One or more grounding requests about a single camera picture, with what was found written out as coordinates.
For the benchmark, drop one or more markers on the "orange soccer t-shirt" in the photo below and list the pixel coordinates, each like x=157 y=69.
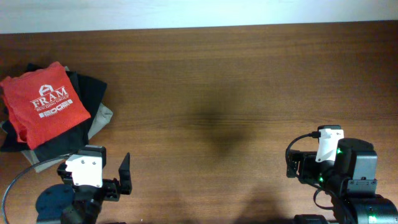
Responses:
x=42 y=104

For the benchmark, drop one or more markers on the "black folded shirt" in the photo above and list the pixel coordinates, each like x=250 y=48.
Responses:
x=50 y=110

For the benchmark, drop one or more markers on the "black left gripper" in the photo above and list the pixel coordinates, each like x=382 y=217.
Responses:
x=112 y=188

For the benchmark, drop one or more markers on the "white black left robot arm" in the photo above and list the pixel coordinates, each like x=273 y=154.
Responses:
x=57 y=204

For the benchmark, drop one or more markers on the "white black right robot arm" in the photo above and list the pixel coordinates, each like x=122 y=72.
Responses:
x=350 y=181

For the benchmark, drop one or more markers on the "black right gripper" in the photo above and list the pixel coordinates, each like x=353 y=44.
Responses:
x=294 y=165

